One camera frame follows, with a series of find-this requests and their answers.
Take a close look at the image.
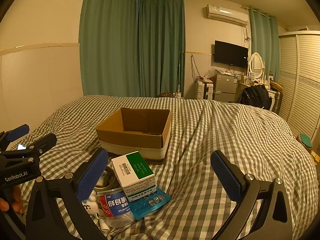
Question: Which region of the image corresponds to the blue blister pack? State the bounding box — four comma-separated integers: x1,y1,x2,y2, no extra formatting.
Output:
129,187,172,221

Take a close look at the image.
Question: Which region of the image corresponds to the black wall television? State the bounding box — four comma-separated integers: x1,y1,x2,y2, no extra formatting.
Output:
214,40,249,69

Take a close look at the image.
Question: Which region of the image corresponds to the white air conditioner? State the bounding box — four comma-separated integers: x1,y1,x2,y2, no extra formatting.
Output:
203,4,249,26

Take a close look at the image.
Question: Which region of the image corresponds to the clear plastic bag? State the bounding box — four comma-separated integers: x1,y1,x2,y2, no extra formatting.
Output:
203,67,221,79

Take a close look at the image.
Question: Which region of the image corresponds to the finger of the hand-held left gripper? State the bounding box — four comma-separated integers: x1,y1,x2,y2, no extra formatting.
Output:
0,133,58,167
0,124,30,153

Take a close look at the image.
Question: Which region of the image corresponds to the white dressing table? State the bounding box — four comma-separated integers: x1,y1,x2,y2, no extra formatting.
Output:
239,76,278,98

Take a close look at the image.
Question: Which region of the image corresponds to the narrow green curtain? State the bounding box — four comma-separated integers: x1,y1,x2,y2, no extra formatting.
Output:
248,6,281,81

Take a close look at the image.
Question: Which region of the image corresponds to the small white plush toy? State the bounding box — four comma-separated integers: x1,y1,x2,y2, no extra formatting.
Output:
81,190,104,217

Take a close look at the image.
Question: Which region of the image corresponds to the person's left hand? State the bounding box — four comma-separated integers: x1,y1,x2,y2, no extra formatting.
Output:
0,186,25,215

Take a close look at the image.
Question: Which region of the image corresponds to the white oval vanity mirror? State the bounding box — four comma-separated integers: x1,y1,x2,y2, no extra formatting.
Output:
248,52,265,79

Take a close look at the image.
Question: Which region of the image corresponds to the small white tube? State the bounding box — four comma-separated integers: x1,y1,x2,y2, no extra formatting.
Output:
99,217,110,232

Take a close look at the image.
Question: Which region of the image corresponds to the wide green curtain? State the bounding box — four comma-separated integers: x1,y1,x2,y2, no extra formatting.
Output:
78,0,139,98

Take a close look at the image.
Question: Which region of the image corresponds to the white and green carton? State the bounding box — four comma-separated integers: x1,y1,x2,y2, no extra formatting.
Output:
111,151,156,203

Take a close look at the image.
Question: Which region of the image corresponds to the green round lid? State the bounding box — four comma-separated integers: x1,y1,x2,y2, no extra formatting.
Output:
300,133,313,149

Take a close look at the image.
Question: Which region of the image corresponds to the white suitcase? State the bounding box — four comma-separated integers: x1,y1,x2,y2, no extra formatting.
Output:
195,80,214,100

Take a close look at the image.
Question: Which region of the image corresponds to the black backpack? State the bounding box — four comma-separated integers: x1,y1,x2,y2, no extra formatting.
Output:
239,85,272,111

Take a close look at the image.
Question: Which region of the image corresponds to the roll of tape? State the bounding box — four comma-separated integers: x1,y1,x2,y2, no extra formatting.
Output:
95,166,121,189

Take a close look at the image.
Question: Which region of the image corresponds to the small grey fridge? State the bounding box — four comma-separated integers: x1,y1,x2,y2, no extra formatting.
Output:
214,72,238,103

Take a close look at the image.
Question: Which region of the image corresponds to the white louvred wardrobe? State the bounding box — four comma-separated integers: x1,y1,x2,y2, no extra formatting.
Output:
277,30,320,141

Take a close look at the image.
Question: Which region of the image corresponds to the white mop pole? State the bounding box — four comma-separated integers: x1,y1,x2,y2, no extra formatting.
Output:
176,50,182,98

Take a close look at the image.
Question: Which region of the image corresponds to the green curtain in alcove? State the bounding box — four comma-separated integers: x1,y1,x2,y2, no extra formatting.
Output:
136,0,186,98

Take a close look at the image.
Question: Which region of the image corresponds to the checked bed blanket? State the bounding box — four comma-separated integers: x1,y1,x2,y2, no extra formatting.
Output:
15,95,318,240

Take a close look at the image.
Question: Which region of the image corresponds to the clear bag of cotton swabs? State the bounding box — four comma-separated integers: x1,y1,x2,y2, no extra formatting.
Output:
96,188,136,228

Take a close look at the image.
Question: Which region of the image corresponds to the brown patterned suitcase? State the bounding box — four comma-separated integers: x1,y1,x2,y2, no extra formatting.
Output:
271,90,284,115

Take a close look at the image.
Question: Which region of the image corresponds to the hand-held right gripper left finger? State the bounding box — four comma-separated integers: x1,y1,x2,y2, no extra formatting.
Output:
25,148,109,240

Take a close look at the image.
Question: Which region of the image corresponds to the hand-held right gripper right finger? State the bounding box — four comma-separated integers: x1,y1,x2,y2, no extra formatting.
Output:
210,150,294,240

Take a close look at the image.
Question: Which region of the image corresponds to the open cardboard box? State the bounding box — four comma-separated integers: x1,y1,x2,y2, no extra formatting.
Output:
95,107,173,166

